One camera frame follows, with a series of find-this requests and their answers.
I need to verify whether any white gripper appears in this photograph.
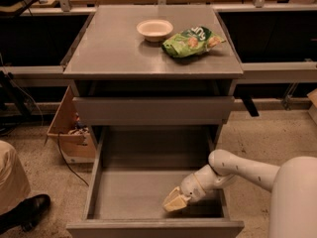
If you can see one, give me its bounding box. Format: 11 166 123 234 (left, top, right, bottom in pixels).
162 174 206 212

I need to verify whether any grey drawer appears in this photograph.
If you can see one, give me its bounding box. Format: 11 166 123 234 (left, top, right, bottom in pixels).
72 96 234 126
67 126 244 238

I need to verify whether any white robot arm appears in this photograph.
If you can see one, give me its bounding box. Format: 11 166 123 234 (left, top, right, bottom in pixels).
162 149 317 238

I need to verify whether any grey top drawer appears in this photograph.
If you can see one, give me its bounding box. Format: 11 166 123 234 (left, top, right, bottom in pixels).
72 96 234 126

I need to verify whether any grey drawer cabinet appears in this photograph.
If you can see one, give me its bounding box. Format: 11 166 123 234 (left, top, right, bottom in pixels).
64 5 243 146

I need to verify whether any wooden box on floor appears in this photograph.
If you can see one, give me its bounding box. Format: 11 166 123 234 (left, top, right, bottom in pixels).
47 86 96 164

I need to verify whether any black leather shoe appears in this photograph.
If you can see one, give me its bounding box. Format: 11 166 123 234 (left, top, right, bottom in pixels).
0 194 51 234

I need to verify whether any green chip bag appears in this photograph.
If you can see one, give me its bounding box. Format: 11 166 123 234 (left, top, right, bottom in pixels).
161 26 225 59

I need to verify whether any beige trouser leg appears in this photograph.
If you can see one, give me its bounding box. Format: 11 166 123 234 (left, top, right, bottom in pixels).
0 141 31 214

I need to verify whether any white bowl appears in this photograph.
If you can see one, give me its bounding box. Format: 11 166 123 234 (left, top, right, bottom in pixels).
137 20 173 43

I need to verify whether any black floor cable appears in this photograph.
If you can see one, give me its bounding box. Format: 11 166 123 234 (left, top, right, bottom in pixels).
56 132 90 187

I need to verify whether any grey metal rail frame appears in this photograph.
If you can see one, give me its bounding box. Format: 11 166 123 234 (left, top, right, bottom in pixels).
2 5 317 84

